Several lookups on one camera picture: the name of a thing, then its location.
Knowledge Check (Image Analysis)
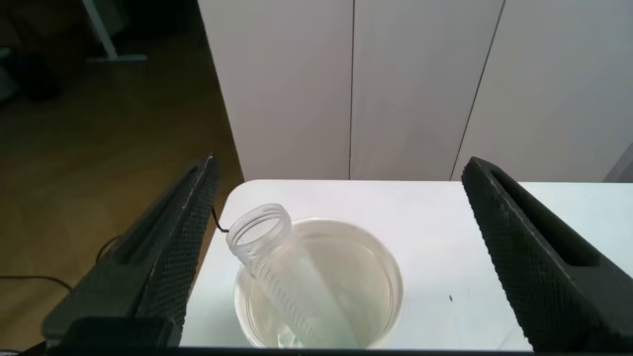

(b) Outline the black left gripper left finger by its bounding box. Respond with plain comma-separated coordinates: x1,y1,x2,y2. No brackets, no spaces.
41,153,222,347

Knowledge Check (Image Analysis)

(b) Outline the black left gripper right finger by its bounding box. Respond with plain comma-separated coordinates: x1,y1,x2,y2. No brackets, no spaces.
460,155,633,354

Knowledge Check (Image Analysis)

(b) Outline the test tube with blue liquid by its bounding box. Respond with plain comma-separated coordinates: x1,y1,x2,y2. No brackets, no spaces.
225,202,350,350

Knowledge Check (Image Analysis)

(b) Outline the blue white paper cup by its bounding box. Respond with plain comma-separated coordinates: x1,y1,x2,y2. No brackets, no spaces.
232,217,405,350

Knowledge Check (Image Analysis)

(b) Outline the white office desk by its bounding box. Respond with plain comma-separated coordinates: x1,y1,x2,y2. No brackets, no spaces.
81,0,148,63

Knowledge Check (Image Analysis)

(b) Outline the thin black finger wire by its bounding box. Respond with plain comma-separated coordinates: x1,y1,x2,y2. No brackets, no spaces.
211,205,230,234

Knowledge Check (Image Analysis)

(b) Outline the black floor cable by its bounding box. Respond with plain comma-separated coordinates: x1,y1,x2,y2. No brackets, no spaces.
0,234,125,294

